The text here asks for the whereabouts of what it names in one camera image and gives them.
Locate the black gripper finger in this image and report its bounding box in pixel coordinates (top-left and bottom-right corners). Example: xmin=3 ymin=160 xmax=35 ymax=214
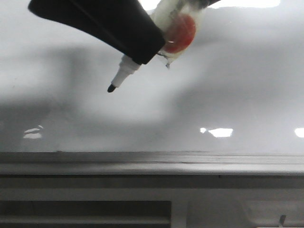
xmin=28 ymin=0 xmax=165 ymax=65
xmin=199 ymin=0 xmax=220 ymax=6

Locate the white black whiteboard marker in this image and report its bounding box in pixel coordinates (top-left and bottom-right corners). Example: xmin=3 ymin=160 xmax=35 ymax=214
xmin=107 ymin=55 xmax=141 ymax=93

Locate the white whiteboard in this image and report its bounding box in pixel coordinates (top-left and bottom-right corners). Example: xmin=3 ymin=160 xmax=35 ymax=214
xmin=0 ymin=0 xmax=304 ymax=154

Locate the grey aluminium whiteboard frame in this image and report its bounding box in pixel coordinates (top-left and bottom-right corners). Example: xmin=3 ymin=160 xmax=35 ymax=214
xmin=0 ymin=152 xmax=304 ymax=176

